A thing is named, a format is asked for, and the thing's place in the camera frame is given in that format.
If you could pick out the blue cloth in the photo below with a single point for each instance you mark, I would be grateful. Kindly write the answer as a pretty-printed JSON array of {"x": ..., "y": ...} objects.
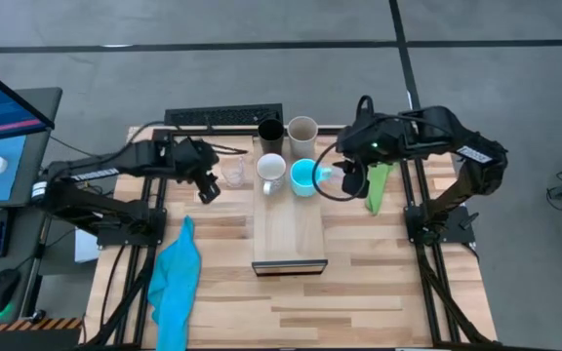
[{"x": 173, "y": 283}]

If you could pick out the white box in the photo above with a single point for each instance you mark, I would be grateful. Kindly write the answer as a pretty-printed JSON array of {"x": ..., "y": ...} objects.
[{"x": 86, "y": 246}]

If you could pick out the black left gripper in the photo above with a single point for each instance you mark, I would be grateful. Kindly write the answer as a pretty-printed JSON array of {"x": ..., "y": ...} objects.
[{"x": 193, "y": 156}]

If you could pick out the grey patterned red-rimmed mug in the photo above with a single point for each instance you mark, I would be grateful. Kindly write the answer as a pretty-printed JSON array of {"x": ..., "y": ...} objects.
[{"x": 271, "y": 168}]

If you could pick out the tall black cup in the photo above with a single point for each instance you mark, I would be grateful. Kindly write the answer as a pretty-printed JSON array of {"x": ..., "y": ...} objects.
[{"x": 271, "y": 144}]

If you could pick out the black computer mouse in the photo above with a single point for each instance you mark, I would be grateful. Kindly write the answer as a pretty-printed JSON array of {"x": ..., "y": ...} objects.
[{"x": 0, "y": 290}]

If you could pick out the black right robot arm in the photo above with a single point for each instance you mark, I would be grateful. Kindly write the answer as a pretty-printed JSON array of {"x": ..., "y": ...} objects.
[{"x": 476, "y": 161}]

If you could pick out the beige cup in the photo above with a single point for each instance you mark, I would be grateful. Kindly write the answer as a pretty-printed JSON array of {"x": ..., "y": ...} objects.
[{"x": 303, "y": 146}]

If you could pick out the grey desk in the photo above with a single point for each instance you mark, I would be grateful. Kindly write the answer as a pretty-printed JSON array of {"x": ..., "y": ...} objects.
[{"x": 42, "y": 107}]

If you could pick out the green cloth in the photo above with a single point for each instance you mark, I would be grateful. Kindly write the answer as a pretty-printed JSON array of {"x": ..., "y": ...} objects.
[{"x": 376, "y": 195}]

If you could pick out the wooden cutting board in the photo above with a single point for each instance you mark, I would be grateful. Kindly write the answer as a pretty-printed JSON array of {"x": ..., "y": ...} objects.
[{"x": 288, "y": 234}]

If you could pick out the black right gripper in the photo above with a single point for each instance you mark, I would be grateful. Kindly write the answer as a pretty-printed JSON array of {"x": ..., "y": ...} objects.
[{"x": 373, "y": 139}]

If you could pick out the clear glass cup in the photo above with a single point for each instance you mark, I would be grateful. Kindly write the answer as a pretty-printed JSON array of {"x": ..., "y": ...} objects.
[
  {"x": 234, "y": 173},
  {"x": 332, "y": 174}
]

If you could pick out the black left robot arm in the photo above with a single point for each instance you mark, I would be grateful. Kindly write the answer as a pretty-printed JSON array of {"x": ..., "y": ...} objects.
[{"x": 91, "y": 170}]

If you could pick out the black aluminium table frame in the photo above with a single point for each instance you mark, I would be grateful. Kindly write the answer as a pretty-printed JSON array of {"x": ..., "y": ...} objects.
[{"x": 452, "y": 234}]

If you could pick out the orange black hazard strip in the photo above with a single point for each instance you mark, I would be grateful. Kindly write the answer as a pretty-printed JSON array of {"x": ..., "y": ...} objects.
[{"x": 27, "y": 324}]

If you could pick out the teal mug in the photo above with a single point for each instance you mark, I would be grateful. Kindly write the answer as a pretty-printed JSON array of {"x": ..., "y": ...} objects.
[{"x": 303, "y": 187}]

